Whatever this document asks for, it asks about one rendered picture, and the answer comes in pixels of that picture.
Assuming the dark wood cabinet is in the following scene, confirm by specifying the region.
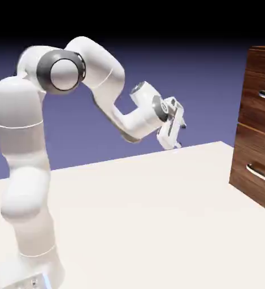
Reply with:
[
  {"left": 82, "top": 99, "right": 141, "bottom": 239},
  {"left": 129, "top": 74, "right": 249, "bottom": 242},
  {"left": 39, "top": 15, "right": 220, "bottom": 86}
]
[{"left": 228, "top": 45, "right": 265, "bottom": 217}]

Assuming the dark wood drawer front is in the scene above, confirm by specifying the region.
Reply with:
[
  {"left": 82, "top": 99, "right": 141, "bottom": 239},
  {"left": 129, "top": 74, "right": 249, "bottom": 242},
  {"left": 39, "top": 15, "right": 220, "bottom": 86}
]
[
  {"left": 228, "top": 123, "right": 265, "bottom": 217},
  {"left": 237, "top": 69, "right": 265, "bottom": 139}
]

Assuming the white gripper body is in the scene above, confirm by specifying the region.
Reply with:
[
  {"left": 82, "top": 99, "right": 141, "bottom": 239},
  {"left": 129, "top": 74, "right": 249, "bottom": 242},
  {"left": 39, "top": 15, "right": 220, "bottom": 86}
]
[{"left": 156, "top": 102, "right": 185, "bottom": 151}]

